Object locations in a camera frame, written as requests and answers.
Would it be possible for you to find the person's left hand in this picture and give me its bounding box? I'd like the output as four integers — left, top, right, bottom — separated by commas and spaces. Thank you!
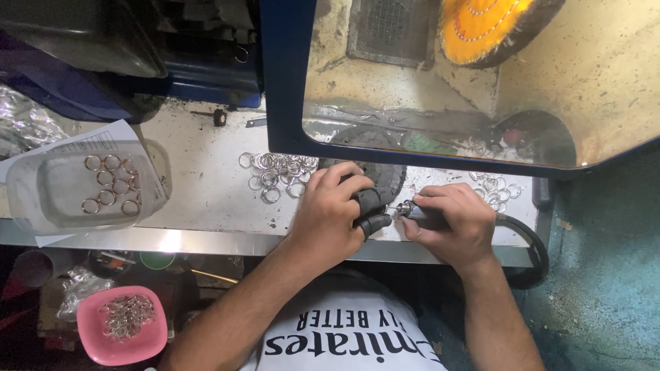
286, 161, 395, 263

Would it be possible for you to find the person's right hand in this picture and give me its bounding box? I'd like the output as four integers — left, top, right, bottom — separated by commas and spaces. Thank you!
400, 183, 498, 270

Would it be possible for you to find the metal rotary tool handpiece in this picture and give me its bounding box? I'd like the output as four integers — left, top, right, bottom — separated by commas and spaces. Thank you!
387, 200, 450, 231

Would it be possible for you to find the small pile of silver rings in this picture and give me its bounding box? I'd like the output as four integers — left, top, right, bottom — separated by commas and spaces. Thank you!
468, 170, 523, 213

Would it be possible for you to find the large pile of silver rings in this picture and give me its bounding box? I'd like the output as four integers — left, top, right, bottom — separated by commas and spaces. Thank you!
238, 151, 320, 205

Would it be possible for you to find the black round rubber pad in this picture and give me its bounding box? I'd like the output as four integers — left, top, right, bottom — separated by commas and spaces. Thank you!
319, 157, 408, 208

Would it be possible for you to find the heap of polishing debris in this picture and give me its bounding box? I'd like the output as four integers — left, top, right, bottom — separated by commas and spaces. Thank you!
303, 105, 578, 167

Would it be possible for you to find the white printed t-shirt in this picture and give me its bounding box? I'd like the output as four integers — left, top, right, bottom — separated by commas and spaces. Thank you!
241, 272, 450, 371

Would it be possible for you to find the brass rod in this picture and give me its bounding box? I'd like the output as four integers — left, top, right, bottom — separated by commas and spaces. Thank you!
190, 267, 241, 285

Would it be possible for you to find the small black mandrel wheel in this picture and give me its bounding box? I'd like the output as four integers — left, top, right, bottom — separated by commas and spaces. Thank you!
190, 108, 229, 128

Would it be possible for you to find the blue polishing machine hood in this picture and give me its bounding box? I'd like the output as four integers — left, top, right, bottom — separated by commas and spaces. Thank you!
259, 0, 660, 182

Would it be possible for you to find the green cup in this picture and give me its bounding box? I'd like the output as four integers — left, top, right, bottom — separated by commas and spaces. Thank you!
140, 251, 176, 271

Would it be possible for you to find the yellow cloth buffing wheel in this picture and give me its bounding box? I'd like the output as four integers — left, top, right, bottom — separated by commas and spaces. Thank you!
439, 0, 566, 70

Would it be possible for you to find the metal vent grille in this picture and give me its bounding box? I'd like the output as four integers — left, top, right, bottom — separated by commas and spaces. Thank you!
346, 0, 440, 70

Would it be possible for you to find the group of gold rings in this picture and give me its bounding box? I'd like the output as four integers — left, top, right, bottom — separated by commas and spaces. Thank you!
81, 154, 142, 217

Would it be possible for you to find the heap of thin silver rings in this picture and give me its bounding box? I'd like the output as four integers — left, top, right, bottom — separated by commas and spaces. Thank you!
99, 294, 156, 342

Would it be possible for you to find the white paper sheet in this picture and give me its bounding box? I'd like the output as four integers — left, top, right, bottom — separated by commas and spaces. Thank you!
0, 119, 169, 248

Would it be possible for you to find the clear plastic bag of parts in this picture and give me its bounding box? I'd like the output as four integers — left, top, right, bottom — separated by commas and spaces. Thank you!
56, 265, 115, 323

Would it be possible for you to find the pink plastic bowl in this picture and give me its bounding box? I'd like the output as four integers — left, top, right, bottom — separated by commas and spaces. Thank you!
76, 285, 169, 367

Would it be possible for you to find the clear plastic tray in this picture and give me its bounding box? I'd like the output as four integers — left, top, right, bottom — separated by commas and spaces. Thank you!
6, 142, 169, 236

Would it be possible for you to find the black motor housing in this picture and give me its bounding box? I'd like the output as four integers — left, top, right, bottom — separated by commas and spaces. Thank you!
0, 0, 265, 125

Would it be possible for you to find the crumpled clear plastic bag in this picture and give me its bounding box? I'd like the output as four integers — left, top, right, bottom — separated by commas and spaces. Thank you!
0, 84, 71, 158

